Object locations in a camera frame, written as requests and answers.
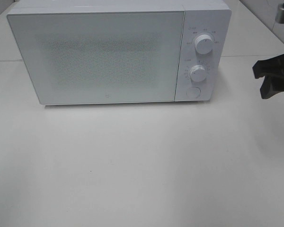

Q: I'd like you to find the white timer knob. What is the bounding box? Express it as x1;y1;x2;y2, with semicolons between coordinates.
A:
189;65;208;82

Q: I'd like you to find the white microwave oven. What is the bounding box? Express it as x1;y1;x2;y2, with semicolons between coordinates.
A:
7;0;231;102

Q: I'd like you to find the white microwave door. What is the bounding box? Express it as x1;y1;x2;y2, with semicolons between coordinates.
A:
8;12;184;105

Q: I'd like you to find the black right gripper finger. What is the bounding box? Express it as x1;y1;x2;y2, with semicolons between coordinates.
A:
252;54;284;79
260;76;284;99

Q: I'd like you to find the white power knob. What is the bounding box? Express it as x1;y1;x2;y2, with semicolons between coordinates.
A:
195;34;213;54

